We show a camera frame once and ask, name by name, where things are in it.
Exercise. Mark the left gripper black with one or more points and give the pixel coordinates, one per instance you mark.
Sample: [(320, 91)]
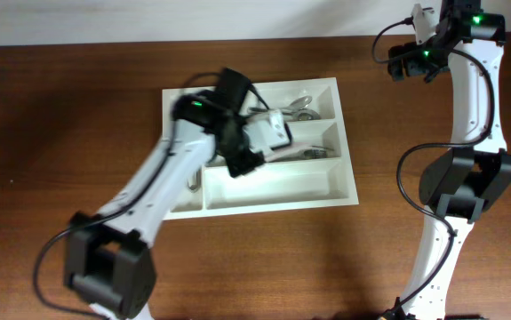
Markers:
[(239, 164)]

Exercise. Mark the white plastic cutlery tray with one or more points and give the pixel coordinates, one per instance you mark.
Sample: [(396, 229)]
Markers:
[(290, 183)]

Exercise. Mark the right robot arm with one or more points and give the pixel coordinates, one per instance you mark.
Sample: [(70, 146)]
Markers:
[(475, 169)]

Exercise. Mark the silver fork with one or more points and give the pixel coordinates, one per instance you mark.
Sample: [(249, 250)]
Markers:
[(314, 154)]

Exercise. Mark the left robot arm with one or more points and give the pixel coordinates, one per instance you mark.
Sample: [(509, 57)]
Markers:
[(108, 255)]

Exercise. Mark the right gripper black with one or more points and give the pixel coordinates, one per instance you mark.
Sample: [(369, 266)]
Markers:
[(413, 65)]

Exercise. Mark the pink plastic knife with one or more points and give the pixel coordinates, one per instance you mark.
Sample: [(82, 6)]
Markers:
[(291, 150)]

